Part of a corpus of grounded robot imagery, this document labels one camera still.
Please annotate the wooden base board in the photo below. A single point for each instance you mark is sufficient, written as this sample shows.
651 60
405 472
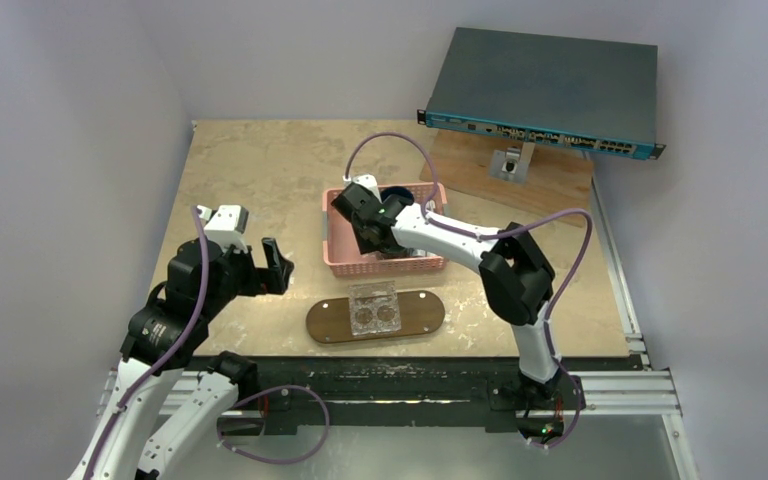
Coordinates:
557 179

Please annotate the oval wooden tray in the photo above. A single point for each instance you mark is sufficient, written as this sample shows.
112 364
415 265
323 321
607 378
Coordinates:
422 313

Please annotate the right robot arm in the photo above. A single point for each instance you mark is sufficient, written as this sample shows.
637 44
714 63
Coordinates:
516 276

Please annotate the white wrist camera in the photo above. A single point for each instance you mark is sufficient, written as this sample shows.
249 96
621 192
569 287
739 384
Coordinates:
225 226
368 181

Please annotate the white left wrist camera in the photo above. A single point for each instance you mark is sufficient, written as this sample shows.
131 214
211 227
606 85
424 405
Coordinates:
225 226

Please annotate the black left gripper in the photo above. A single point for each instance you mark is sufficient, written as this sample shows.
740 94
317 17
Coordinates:
266 280

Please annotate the pink plastic basket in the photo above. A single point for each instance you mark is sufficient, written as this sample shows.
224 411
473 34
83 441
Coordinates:
341 252

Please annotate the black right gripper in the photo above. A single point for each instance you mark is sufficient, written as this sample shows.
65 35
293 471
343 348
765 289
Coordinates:
371 240

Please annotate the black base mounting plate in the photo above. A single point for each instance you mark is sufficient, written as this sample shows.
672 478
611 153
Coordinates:
483 392

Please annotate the dark blue mug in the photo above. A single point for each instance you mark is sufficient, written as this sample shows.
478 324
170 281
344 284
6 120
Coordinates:
397 191

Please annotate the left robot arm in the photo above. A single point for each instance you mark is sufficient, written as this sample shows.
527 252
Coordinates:
203 277

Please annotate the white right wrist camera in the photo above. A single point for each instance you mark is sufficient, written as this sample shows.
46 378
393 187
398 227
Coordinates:
368 181

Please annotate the metal stand bracket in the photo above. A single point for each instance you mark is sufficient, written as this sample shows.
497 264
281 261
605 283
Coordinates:
512 164

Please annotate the blue network switch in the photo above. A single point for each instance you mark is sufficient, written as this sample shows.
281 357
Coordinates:
590 95

